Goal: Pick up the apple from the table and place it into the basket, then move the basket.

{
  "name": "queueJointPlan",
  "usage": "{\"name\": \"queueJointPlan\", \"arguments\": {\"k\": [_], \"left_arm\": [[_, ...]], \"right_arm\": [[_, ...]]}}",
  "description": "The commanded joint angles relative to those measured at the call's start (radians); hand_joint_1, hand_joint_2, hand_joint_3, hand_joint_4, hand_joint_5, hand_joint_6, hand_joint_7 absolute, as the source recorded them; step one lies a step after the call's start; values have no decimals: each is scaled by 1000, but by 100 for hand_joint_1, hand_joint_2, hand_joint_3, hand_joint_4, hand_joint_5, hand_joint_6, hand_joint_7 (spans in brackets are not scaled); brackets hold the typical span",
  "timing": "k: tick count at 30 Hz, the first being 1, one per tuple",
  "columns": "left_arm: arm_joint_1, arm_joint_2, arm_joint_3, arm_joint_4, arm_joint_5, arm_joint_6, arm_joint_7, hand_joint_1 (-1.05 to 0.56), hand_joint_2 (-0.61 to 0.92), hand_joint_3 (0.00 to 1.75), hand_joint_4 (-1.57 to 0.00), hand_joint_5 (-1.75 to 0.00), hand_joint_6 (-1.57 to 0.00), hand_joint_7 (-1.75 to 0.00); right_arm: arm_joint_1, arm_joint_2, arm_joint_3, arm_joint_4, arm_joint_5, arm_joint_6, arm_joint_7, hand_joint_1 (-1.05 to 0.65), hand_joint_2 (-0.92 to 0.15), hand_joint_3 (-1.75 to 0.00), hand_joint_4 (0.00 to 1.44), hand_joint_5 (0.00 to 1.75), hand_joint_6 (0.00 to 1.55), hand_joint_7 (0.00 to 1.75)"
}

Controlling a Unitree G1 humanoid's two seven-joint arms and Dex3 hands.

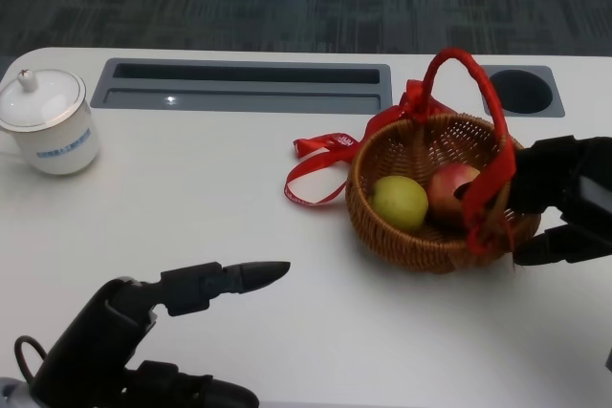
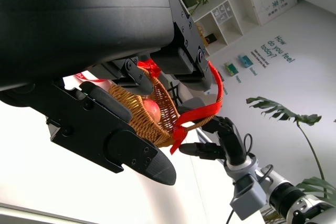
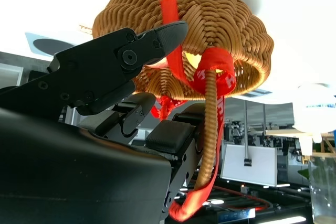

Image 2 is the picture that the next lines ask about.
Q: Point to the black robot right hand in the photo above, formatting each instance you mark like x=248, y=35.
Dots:
x=231, y=142

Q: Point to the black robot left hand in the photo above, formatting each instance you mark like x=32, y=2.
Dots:
x=78, y=24

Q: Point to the red printed ribbon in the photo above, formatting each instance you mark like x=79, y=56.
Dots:
x=199, y=112

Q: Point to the red apple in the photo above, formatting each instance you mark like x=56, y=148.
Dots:
x=153, y=110

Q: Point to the large leafy green plant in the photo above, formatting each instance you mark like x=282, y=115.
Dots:
x=286, y=112

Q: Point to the white cubby shelf unit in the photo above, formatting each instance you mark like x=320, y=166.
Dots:
x=223, y=11

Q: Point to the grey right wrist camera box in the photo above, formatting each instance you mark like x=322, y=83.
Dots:
x=248, y=197

